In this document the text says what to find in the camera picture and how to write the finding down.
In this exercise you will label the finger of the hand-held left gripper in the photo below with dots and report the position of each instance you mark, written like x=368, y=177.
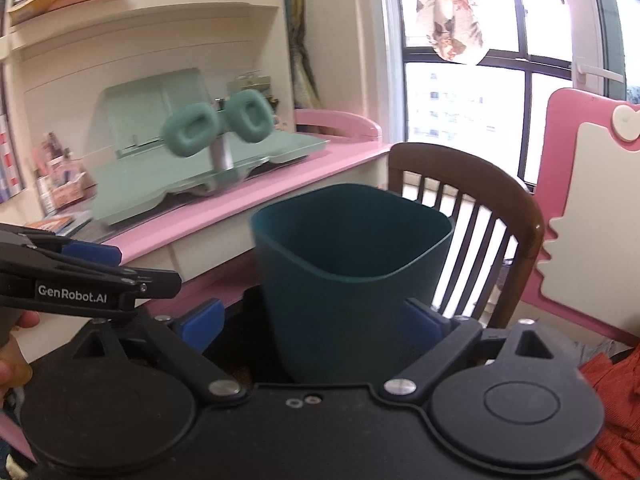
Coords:
x=155, y=285
x=92, y=252

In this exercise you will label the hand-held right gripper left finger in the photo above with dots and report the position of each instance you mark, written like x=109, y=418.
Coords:
x=202, y=324

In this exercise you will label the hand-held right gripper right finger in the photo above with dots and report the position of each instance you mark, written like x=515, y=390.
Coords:
x=424, y=325

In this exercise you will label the dark teal plastic bin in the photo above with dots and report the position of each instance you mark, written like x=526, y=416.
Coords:
x=350, y=310

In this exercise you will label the person's left hand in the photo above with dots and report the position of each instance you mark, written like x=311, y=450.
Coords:
x=12, y=370

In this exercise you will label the orange booklet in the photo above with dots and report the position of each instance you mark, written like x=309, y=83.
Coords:
x=55, y=222

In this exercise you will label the small box of items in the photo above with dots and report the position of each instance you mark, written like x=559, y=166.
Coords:
x=65, y=190

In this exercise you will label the mint green plastic tray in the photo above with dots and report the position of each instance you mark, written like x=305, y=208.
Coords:
x=140, y=185

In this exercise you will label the row of upright books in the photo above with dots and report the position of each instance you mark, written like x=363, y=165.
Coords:
x=10, y=160

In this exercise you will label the silver headphone stand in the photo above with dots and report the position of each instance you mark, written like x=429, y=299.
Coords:
x=222, y=160

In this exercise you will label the dark wooden chair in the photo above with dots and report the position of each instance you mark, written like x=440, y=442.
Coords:
x=525, y=210

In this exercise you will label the mint green headphones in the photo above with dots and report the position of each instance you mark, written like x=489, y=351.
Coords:
x=190, y=130

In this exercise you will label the pink and cream desk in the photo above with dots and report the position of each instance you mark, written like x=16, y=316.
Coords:
x=300, y=180

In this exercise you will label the pink and white furniture panel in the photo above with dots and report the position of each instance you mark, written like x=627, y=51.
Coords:
x=600, y=240

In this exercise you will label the cream white shelf unit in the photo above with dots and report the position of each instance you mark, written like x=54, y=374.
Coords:
x=150, y=50

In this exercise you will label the person's orange clothing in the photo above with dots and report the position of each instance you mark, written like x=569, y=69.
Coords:
x=620, y=410

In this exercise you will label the pale green box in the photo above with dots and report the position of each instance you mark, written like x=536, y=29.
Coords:
x=260, y=82

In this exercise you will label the black framed window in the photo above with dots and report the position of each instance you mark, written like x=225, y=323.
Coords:
x=525, y=57

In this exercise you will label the floral hanging cloth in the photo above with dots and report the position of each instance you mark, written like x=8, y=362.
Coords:
x=450, y=10

